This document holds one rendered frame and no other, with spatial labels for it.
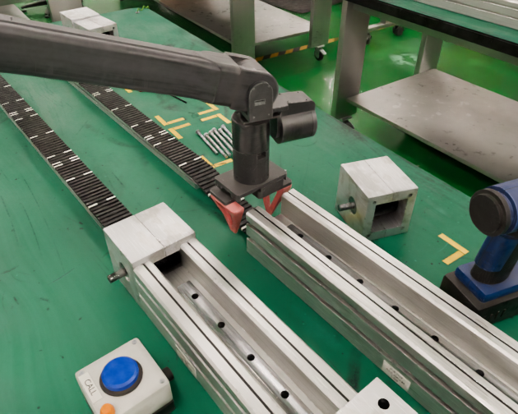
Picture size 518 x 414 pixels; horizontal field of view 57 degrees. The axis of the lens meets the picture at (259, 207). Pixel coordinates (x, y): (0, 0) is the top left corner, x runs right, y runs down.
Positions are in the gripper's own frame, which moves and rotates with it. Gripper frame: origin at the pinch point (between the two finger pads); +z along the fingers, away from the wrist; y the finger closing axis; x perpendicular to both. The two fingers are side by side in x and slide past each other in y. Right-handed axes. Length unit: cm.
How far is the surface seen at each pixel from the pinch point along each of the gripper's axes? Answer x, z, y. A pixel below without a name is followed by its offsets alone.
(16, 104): 66, -2, -19
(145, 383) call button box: -19.0, -4.3, -30.0
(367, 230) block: -15.1, -0.8, 12.3
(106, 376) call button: -16.5, -5.6, -33.1
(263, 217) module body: -7.3, -6.7, -3.4
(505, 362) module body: -43.0, -5.5, 2.6
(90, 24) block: 92, -8, 13
